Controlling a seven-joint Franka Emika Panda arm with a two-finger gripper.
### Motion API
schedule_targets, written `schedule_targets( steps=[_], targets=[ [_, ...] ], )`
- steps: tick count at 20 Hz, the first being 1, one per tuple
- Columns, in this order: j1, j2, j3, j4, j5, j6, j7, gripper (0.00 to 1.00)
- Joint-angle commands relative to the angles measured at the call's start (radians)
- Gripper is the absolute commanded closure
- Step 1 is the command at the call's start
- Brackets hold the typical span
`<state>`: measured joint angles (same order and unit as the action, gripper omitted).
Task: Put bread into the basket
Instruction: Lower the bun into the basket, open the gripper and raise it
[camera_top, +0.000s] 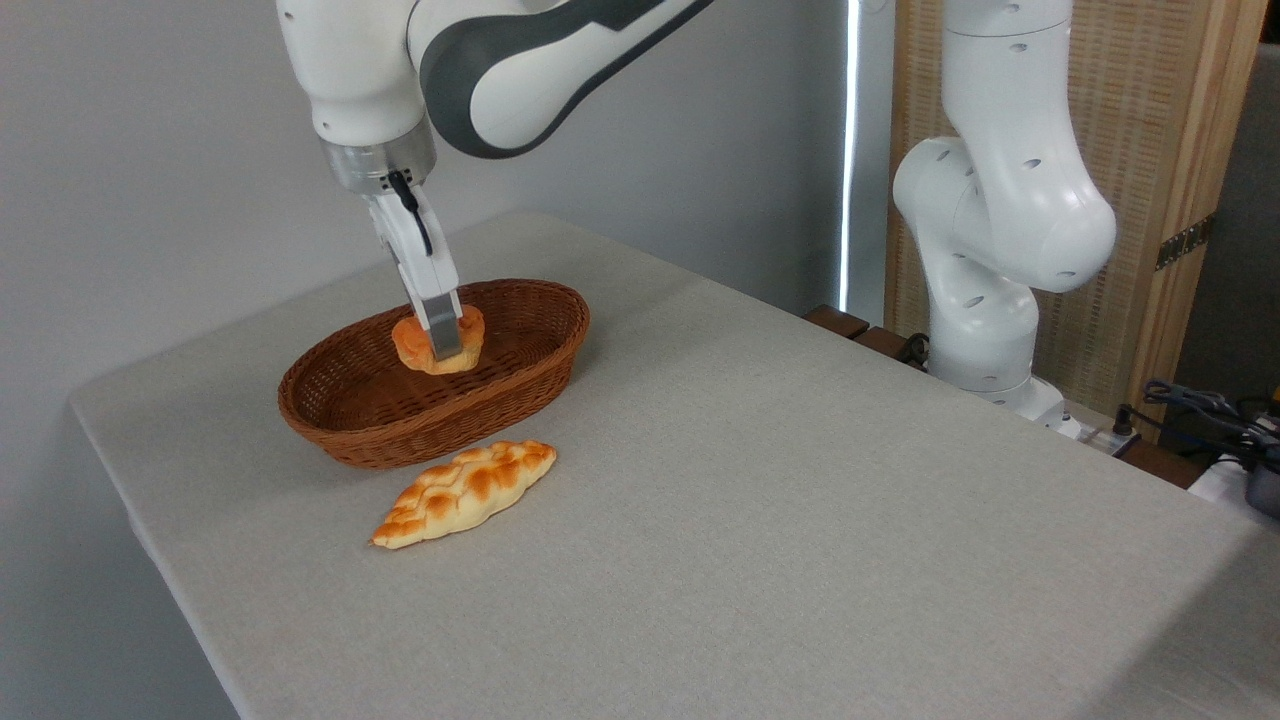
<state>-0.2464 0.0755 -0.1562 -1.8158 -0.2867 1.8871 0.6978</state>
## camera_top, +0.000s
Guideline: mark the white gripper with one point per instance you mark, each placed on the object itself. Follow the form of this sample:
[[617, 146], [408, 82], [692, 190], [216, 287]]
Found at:
[[425, 265]]

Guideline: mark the round orange bread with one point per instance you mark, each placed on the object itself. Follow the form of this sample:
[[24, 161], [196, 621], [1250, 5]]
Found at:
[[410, 345]]

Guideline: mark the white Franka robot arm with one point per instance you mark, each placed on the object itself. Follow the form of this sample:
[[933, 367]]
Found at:
[[1000, 200]]

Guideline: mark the brown oval wicker basket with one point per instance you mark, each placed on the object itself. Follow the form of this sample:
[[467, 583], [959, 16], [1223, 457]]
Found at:
[[520, 380]]

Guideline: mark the braided golden bread loaf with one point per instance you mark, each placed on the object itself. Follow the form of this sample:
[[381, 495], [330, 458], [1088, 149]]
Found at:
[[460, 495]]

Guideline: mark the grey tablecloth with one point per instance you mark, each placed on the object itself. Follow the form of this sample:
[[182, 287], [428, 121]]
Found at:
[[800, 550]]

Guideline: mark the white power strip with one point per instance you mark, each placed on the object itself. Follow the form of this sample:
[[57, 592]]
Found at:
[[1105, 440]]

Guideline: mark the wooden woven folding screen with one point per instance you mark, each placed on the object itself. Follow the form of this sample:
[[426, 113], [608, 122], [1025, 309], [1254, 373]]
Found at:
[[1150, 100]]

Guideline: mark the metal screen hinge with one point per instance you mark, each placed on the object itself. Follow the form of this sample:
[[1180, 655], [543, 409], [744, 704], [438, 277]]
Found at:
[[1185, 241]]

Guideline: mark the dark grey round object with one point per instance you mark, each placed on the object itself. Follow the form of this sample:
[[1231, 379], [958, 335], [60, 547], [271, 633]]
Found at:
[[1265, 490]]

